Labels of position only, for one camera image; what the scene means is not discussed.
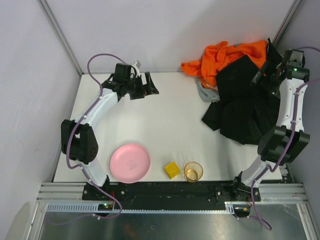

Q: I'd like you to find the black cloth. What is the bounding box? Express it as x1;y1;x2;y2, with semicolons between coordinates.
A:
201;39;282;145

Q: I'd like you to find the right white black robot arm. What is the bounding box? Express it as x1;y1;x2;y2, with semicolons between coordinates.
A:
232;49;310;201

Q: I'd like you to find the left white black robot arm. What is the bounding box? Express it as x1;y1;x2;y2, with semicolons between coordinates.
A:
60;72;159;187

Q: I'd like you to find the orange cloth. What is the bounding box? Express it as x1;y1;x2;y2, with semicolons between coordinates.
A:
180;40;269;89

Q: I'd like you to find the grey light blue cloth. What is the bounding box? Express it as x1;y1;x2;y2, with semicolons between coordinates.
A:
195;78;221;103

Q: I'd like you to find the pink round plate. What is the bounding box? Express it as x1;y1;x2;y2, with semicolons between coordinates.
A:
109;143;151;184

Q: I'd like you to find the yellow cube block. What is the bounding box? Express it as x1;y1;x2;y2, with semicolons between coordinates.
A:
164;161;181;179

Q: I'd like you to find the amber transparent plastic cup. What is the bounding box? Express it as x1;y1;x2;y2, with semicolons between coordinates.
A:
183;161;204;183

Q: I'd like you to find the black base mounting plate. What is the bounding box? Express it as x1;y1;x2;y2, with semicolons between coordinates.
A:
82;179;262;218

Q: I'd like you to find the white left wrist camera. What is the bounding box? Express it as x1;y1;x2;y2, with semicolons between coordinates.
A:
129;61;141;80

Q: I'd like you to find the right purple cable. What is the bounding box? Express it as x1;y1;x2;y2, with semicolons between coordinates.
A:
249;46;320;231

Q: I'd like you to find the aluminium front frame rail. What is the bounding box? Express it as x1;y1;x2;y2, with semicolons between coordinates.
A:
37;181;309;204

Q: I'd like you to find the grey slotted cable duct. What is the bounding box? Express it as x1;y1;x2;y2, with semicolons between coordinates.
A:
46;201;251;215

